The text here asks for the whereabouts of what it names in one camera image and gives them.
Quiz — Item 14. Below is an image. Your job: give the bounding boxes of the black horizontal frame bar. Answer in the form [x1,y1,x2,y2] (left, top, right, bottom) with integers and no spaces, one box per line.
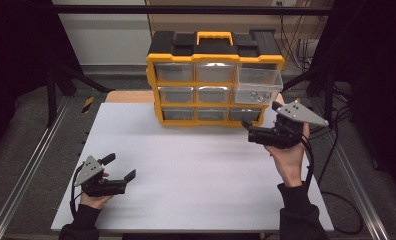
[52,4,337,16]

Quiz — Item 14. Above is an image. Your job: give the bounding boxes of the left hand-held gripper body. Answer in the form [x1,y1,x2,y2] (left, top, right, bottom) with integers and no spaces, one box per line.
[73,155,127,198]

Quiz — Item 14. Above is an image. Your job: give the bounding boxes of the light wooden table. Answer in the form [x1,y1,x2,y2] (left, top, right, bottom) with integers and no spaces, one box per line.
[104,89,285,105]

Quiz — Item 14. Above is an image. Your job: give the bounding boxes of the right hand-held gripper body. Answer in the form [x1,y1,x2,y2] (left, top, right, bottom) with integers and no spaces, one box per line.
[246,100,330,150]

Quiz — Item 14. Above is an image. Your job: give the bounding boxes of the pulled-out clear plastic drawer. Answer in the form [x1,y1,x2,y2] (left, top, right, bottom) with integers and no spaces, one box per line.
[233,67,284,106]

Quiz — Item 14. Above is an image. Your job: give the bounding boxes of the black curtain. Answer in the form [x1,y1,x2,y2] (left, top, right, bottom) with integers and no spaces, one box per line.
[310,0,396,194]
[0,0,85,161]

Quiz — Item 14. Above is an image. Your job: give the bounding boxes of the yellow black organizer cabinet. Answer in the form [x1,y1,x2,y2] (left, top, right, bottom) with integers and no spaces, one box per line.
[145,29,286,128]

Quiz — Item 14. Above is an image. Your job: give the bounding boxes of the yellow clamp left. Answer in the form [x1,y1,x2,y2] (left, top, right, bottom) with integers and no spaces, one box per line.
[81,96,96,114]

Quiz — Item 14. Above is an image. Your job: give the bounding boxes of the right hand-held gripper cable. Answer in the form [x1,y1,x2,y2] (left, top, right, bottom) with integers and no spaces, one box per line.
[299,134,315,194]

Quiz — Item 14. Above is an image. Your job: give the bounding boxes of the black metal stand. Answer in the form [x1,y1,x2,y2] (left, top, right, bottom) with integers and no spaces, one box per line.
[282,64,337,129]
[45,63,115,128]

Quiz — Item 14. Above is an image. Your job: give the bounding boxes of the aluminium frame rail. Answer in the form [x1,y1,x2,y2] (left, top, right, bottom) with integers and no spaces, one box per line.
[310,98,392,240]
[0,96,72,240]

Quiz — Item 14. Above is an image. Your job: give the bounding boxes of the left hand-held gripper cable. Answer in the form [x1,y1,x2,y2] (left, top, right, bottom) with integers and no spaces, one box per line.
[69,165,87,219]

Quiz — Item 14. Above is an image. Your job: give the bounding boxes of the bundle of wall cables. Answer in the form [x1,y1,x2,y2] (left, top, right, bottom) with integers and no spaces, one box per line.
[279,14,320,71]

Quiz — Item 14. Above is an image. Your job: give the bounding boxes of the hand-held gripper cable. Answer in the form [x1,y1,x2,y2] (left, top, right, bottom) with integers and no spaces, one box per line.
[299,134,315,194]
[69,165,87,219]

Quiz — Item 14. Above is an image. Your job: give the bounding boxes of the set of closed clear drawers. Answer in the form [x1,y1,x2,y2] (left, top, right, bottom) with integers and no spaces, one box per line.
[154,61,263,122]

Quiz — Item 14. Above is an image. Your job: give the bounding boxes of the person's left hand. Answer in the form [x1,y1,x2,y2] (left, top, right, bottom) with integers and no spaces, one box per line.
[79,171,115,210]

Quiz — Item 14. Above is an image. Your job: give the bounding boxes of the black looped floor cable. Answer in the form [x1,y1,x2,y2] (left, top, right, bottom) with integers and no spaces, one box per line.
[319,190,364,235]

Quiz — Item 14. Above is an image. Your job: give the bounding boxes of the person's right hand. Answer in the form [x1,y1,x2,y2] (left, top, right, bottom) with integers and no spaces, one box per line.
[264,122,311,188]

